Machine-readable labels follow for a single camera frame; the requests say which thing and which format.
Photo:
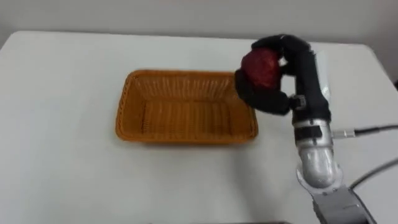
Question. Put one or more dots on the white table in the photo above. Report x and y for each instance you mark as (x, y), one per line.
(77, 140)

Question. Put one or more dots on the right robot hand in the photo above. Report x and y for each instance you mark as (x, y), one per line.
(306, 84)

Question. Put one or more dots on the orange wicker basket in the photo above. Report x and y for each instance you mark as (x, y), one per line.
(186, 107)

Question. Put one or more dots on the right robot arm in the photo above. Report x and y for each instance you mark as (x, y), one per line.
(318, 161)

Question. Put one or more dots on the red apple soft toy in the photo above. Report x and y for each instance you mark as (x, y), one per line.
(261, 68)

